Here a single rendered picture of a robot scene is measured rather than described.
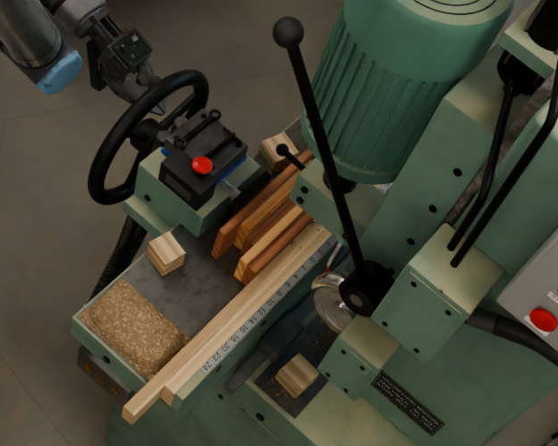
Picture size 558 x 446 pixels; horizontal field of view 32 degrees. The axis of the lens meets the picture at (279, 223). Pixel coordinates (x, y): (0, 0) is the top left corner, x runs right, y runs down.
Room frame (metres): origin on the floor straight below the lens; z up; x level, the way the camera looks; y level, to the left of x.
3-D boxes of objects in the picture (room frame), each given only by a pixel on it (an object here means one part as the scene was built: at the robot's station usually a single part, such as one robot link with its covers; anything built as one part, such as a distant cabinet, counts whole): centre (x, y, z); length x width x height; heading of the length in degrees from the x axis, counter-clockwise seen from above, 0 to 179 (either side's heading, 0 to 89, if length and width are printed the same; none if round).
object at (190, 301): (0.83, 0.07, 0.87); 0.61 x 0.30 x 0.06; 160
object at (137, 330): (0.59, 0.13, 0.92); 0.14 x 0.09 x 0.04; 70
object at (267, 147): (0.96, 0.05, 0.92); 0.05 x 0.05 x 0.04; 52
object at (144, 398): (0.77, -0.03, 0.92); 0.67 x 0.02 x 0.04; 160
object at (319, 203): (0.84, -0.07, 1.03); 0.14 x 0.07 x 0.09; 70
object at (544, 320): (0.57, -0.30, 1.36); 0.03 x 0.01 x 0.03; 70
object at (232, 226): (0.86, 0.03, 0.94); 0.25 x 0.01 x 0.08; 160
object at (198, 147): (0.85, 0.15, 0.99); 0.13 x 0.11 x 0.06; 160
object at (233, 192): (0.83, 0.09, 0.95); 0.09 x 0.07 x 0.09; 160
